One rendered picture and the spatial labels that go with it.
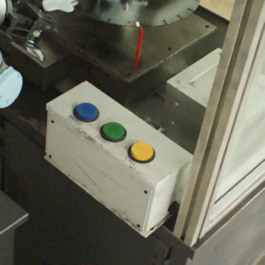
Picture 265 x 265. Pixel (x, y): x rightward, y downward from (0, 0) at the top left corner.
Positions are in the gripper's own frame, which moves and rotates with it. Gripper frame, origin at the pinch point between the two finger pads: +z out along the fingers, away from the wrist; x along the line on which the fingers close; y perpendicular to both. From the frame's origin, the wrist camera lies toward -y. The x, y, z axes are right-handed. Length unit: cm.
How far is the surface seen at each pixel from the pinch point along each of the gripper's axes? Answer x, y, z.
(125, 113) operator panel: -1.4, 30.8, -4.9
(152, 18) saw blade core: 13.1, 13.6, 8.7
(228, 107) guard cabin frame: 16, 53, -16
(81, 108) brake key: -4.4, 26.3, -11.5
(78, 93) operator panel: -3.9, 21.6, -8.7
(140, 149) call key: -2.7, 40.6, -9.1
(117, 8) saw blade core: 10.5, 7.3, 4.8
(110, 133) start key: -3.9, 34.4, -10.8
